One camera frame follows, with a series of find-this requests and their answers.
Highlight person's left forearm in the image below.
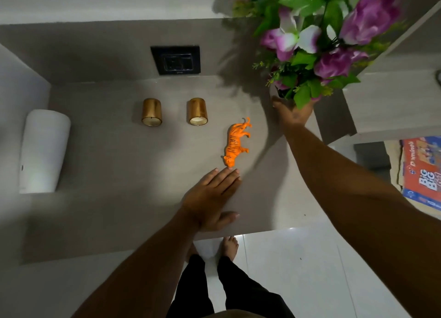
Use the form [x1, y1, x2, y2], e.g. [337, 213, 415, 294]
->
[71, 208, 201, 318]

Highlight person's black trousers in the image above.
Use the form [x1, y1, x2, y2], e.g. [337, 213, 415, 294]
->
[166, 254, 296, 318]

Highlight red and blue cardboard box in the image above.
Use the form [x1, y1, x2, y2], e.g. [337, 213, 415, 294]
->
[398, 136, 441, 212]

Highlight person's right foot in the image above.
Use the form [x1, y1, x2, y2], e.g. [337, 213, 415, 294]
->
[220, 236, 240, 263]

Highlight black wall socket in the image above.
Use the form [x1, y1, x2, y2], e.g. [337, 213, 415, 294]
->
[150, 45, 202, 76]

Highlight gold candle holder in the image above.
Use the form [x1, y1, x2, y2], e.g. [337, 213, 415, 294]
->
[187, 97, 209, 127]
[141, 98, 163, 127]

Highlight artificial purple flower bouquet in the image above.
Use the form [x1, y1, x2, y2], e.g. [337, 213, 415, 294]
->
[227, 0, 404, 110]

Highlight person's left hand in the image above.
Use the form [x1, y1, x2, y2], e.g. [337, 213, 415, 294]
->
[181, 168, 242, 232]

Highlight orange toy tiger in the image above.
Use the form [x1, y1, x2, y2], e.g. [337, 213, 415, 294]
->
[223, 117, 253, 169]

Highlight person's right hand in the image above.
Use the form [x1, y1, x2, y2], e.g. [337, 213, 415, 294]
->
[272, 96, 315, 129]

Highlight white shelf unit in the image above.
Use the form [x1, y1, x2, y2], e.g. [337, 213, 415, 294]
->
[313, 0, 441, 147]

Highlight person's right forearm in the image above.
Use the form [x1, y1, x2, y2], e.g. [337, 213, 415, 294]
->
[283, 123, 441, 318]

